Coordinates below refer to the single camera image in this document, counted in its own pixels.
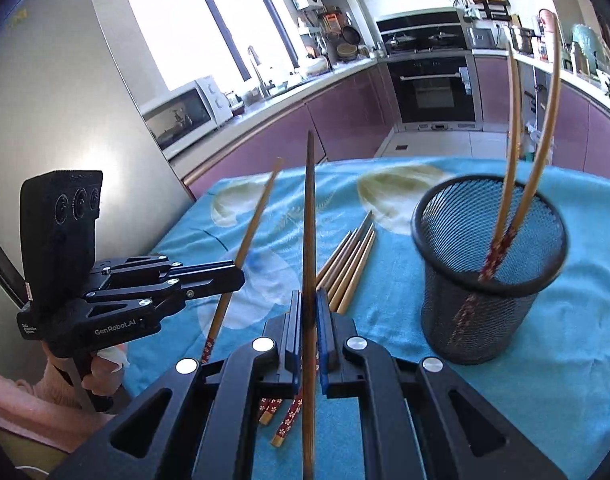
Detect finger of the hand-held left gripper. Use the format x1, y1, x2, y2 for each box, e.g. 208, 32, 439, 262
84, 265, 246, 319
89, 255, 238, 282

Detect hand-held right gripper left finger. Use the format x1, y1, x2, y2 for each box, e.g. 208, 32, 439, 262
50, 291, 304, 480

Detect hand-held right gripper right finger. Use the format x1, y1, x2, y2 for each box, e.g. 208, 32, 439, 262
315, 288, 568, 480

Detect black mesh utensil holder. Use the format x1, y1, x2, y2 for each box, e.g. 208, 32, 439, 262
411, 176, 570, 366

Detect person's left forearm pink sleeve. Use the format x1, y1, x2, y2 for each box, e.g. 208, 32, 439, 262
0, 342, 102, 455

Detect person's left hand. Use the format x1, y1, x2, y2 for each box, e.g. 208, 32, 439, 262
81, 346, 132, 402

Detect grey refrigerator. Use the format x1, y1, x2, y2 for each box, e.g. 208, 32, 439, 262
0, 0, 198, 322

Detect white microwave oven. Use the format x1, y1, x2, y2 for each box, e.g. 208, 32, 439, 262
139, 75, 234, 161

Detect purple base cabinets with sink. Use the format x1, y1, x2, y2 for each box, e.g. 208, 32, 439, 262
182, 57, 396, 201

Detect kitchen window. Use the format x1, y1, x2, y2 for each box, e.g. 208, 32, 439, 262
122, 0, 296, 106

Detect blue floral tablecloth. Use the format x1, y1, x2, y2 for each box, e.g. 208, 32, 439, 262
117, 156, 610, 480

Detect black integrated stove with oven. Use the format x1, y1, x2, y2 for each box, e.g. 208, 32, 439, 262
376, 7, 480, 126

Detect purple base cabinets white counter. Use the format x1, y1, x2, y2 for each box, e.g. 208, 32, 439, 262
472, 51, 610, 186

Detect silver countertop appliance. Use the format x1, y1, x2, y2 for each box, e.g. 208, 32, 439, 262
466, 26, 500, 51

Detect large steel stockpot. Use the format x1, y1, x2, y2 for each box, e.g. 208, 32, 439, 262
509, 24, 536, 55

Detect pink kettle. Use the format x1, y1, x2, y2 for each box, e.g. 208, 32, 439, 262
536, 8, 558, 42

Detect green countertop appliance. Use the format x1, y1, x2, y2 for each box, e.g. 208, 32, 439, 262
571, 23, 606, 73

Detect wall utensil rack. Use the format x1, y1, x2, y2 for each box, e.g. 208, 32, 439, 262
319, 6, 358, 47

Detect black wall storage rack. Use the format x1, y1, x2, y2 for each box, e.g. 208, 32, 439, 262
446, 0, 513, 22

